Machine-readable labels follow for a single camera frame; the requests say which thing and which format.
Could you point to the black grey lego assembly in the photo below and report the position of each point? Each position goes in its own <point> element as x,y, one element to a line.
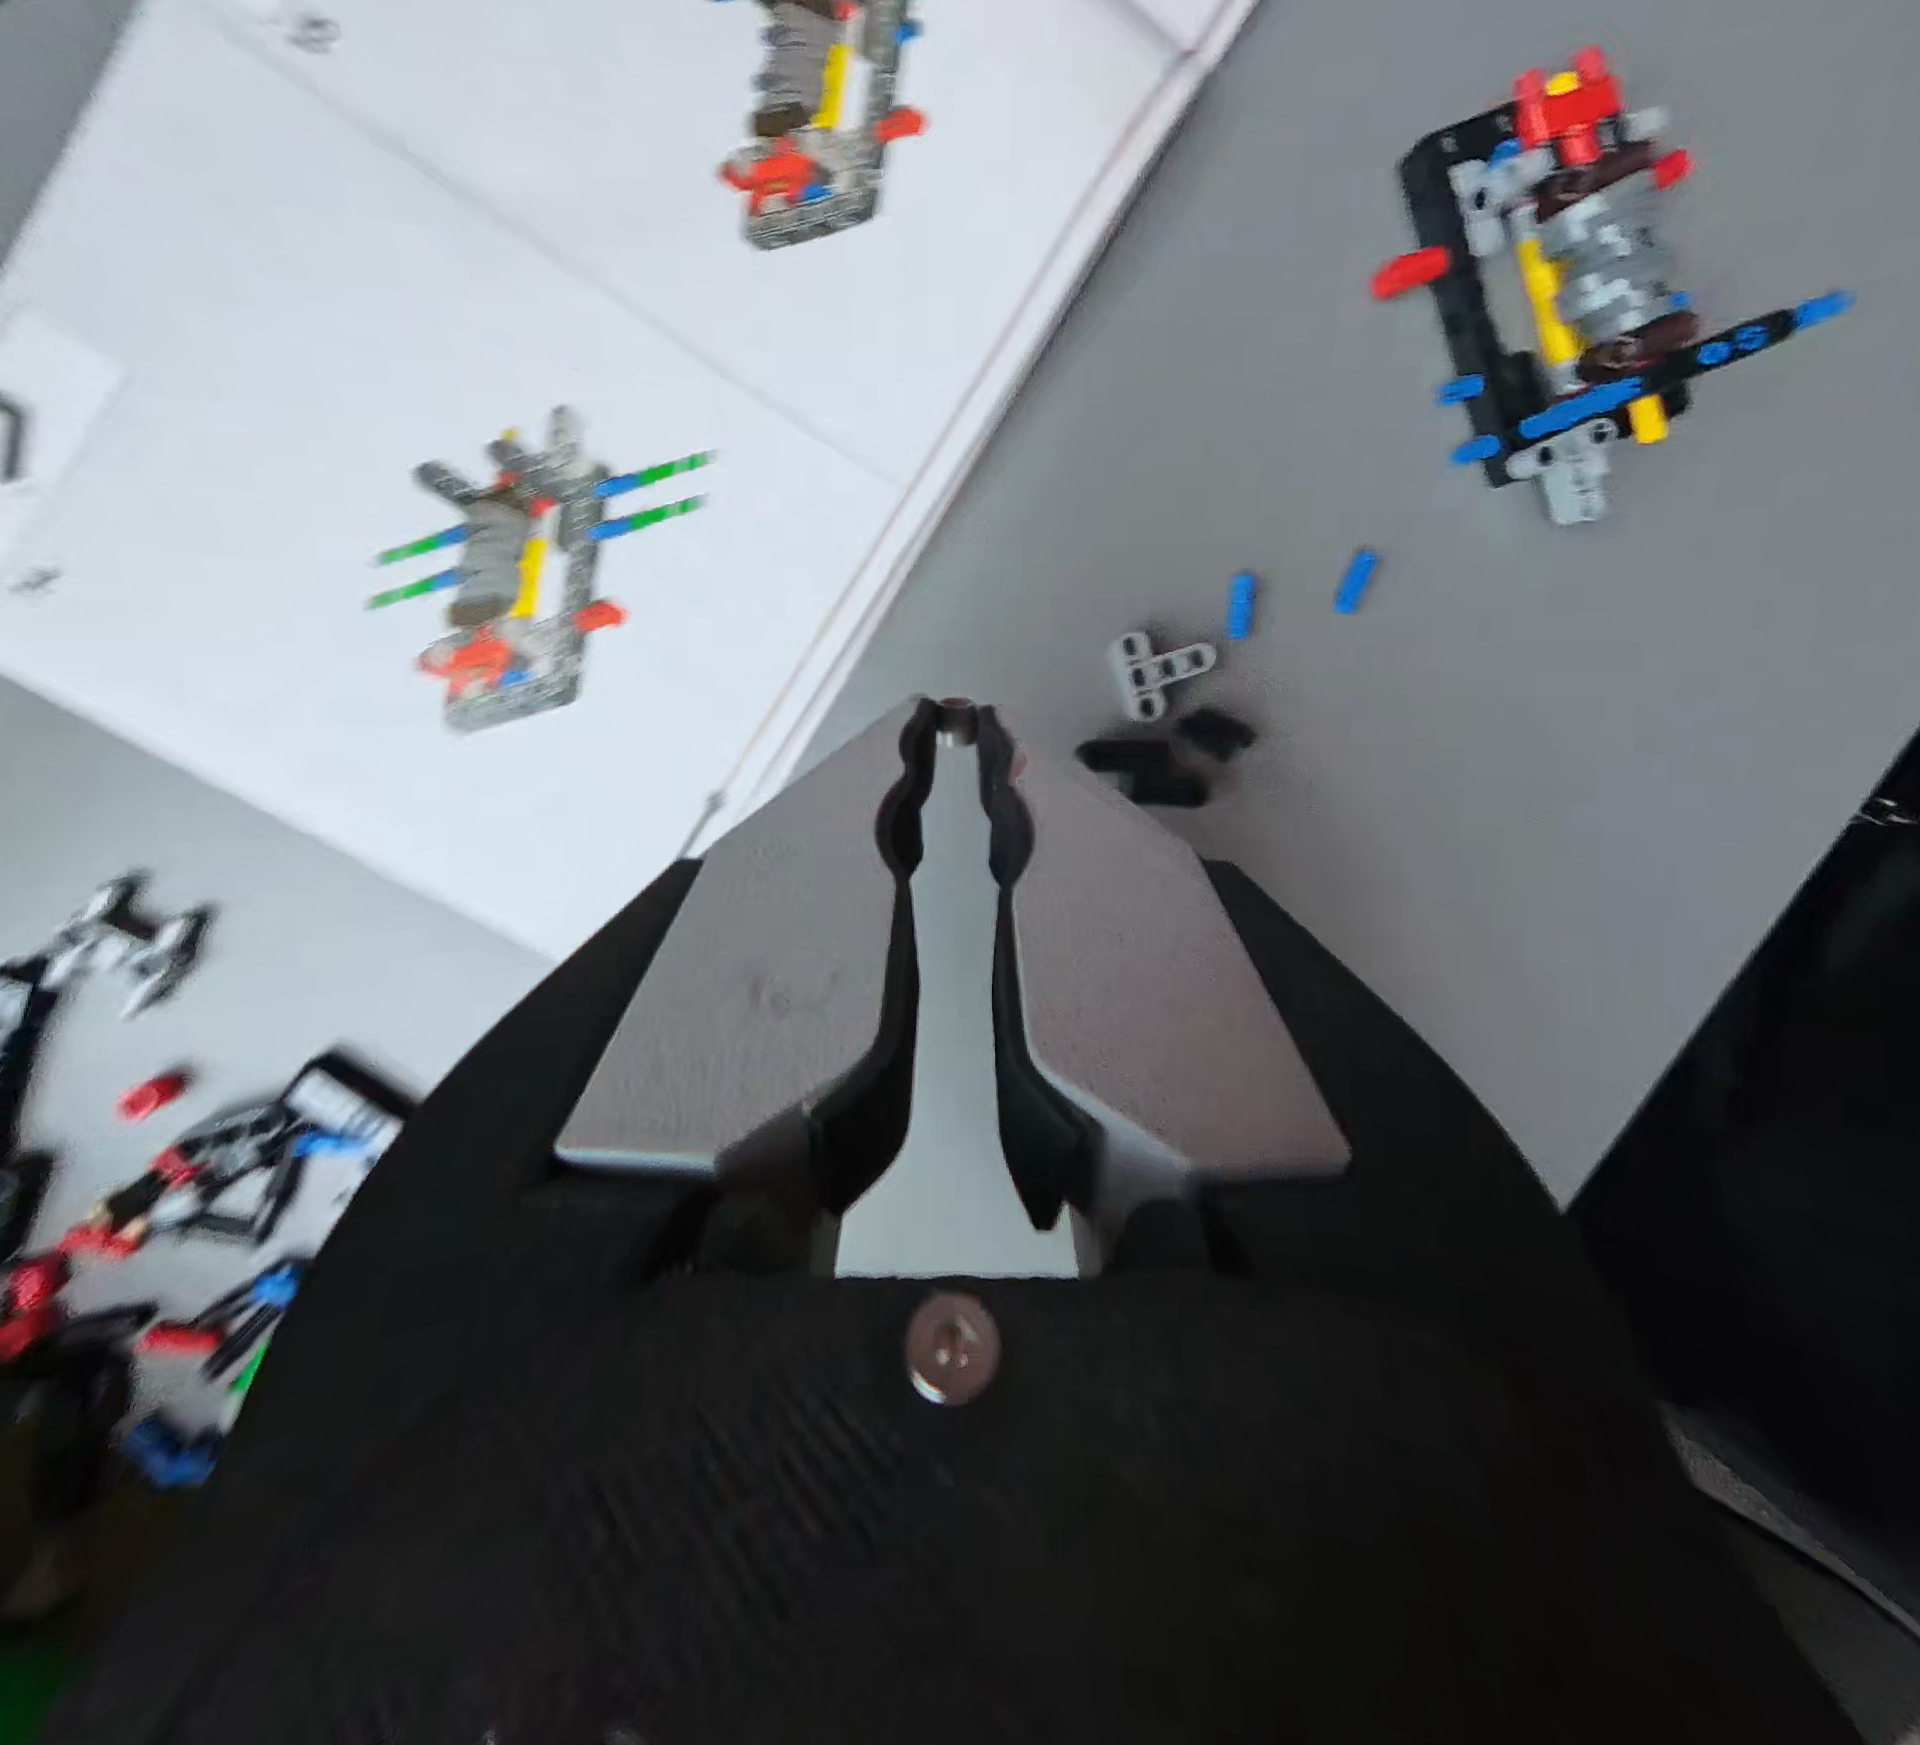
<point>1605,259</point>

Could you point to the grey t-shaped lego piece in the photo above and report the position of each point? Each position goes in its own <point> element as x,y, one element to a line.
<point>1148,677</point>

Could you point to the black lego piece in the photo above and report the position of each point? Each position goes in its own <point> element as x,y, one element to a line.
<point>1173,788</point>
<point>1118,754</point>
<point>1216,732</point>

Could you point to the person's dark clothing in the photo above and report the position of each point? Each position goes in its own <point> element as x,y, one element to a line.
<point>1800,1099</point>

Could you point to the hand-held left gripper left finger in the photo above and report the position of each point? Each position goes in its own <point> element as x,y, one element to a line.
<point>721,996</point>

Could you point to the white lego instruction booklet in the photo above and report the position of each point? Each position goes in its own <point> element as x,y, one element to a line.
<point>452,276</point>

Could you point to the small dark lego pin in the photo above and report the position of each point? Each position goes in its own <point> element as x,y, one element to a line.
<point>957,720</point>

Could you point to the blue lego pin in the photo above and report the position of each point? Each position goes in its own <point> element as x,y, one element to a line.
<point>1357,579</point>
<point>1242,606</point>

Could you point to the pile of loose lego parts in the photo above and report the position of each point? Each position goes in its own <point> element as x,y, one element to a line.
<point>226,1174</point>

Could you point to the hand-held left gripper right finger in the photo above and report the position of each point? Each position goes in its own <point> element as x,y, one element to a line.
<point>1172,996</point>

